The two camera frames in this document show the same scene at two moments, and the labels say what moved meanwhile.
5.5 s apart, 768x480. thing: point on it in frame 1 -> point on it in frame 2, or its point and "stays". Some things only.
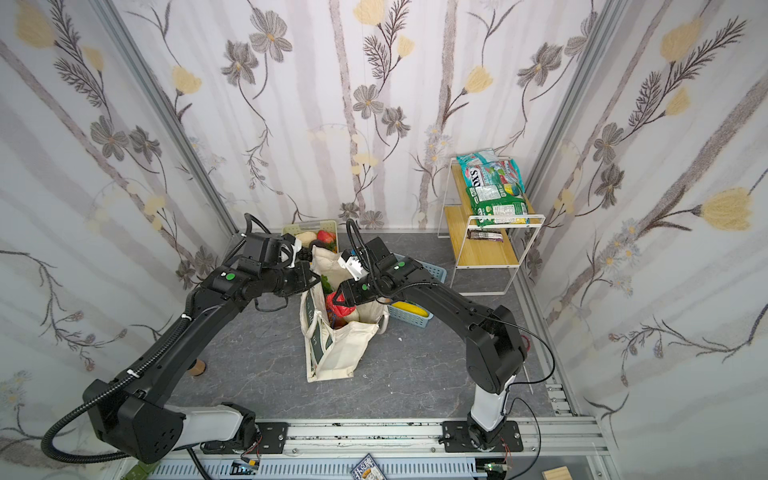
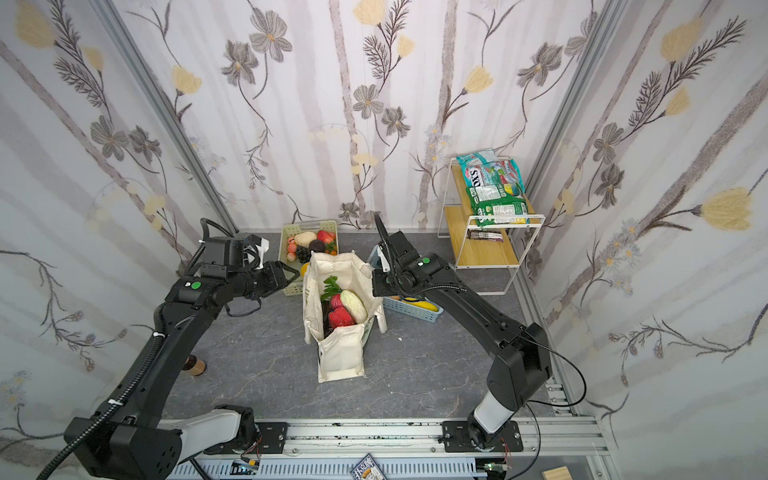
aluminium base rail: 481,448 stays
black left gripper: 308,278 -> 274,279
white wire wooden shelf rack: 490,247 stays
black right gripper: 346,292 -> 395,253
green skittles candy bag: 495,184 stays
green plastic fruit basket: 313,227 stays
